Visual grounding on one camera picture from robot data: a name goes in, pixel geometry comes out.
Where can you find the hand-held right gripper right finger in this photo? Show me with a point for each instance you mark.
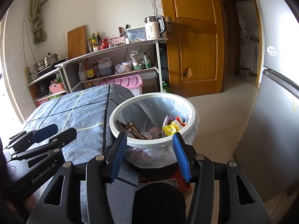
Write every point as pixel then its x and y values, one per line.
pixel 182 158

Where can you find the green white packet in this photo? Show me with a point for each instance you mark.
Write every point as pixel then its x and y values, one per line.
pixel 147 60

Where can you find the clear plastic storage box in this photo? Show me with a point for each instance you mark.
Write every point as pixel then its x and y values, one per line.
pixel 136 33

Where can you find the steel steamer pot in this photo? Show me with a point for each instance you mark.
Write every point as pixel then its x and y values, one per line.
pixel 50 59

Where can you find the hanging olive cloth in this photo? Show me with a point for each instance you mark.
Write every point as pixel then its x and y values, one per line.
pixel 37 30

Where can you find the white printed bag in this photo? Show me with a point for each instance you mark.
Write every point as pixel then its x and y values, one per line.
pixel 136 57

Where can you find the purple snack packet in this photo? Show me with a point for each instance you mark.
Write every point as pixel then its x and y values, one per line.
pixel 168 120

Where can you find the small steel pot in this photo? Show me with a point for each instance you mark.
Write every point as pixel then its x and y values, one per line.
pixel 38 65

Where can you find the kitchen knife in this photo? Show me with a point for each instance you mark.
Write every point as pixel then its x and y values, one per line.
pixel 120 32

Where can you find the pink lidded storage box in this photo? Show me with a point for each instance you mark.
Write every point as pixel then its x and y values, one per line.
pixel 126 81

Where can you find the blue checked blanket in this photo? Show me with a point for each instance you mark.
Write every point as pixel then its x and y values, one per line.
pixel 88 112

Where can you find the translucent bin liner bag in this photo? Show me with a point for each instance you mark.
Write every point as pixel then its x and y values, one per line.
pixel 151 109

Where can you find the white trash bin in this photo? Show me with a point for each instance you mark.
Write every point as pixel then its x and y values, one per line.
pixel 149 142

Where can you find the pink woven basket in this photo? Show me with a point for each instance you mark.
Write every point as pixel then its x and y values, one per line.
pixel 57 88

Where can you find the brown chocolate wrapper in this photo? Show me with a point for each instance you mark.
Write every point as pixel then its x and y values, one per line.
pixel 133 129

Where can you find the white electric kettle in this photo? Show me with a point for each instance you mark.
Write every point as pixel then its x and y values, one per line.
pixel 151 30

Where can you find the wall power strip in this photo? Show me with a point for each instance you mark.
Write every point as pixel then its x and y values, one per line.
pixel 28 74

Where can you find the dark glass jar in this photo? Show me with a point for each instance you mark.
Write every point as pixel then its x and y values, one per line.
pixel 96 70

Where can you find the grey refrigerator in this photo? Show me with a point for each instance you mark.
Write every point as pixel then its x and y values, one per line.
pixel 268 121

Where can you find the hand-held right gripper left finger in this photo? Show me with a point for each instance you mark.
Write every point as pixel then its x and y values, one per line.
pixel 119 158

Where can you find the small clear seasoning bottle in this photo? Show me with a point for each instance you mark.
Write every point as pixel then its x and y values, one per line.
pixel 90 45

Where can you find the black cooktop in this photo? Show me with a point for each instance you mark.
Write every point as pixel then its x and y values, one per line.
pixel 53 68

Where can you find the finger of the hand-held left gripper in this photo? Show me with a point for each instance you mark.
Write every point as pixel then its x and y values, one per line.
pixel 67 134
pixel 44 130

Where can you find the green red carton box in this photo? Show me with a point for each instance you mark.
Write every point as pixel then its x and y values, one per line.
pixel 50 99

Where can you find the wooden cutting board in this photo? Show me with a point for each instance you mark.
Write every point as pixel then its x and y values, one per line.
pixel 77 42

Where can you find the low white shelf rack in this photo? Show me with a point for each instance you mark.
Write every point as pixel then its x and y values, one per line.
pixel 44 76

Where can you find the yellow cooking oil bottle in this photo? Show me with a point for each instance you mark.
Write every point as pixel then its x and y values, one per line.
pixel 91 85

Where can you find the crumpled bag of food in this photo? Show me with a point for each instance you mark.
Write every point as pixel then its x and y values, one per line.
pixel 119 69

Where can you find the yellow snack packet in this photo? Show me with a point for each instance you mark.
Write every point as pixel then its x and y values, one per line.
pixel 171 128

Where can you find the green cap sauce bottle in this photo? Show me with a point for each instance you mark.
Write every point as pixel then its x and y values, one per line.
pixel 94 40

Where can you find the wooden door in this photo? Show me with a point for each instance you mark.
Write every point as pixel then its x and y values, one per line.
pixel 193 51

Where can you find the pink utensil basket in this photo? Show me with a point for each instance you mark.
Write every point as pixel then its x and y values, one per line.
pixel 118 41

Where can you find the white plastic bottle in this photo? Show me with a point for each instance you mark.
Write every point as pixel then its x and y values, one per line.
pixel 82 74

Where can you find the red tin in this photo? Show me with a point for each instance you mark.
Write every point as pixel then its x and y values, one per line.
pixel 104 43

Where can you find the dark soy sauce bottle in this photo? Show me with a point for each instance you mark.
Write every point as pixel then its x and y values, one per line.
pixel 98 39

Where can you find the pale masking tape strip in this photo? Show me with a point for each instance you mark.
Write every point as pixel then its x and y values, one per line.
pixel 91 127
pixel 76 107

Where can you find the plastic jug dark liquid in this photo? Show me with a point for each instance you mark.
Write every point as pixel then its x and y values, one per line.
pixel 105 67

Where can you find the round white wall sticker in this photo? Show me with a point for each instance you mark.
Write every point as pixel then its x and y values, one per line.
pixel 272 51

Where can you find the yellow label sauce bottle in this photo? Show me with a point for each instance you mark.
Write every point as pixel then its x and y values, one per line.
pixel 89 71

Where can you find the green glass bottle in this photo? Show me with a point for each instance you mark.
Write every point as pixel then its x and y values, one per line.
pixel 165 87

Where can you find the tall white shelf rack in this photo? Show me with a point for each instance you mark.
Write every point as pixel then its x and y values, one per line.
pixel 158 60

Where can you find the green bowl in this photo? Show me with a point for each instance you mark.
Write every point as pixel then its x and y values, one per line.
pixel 138 67

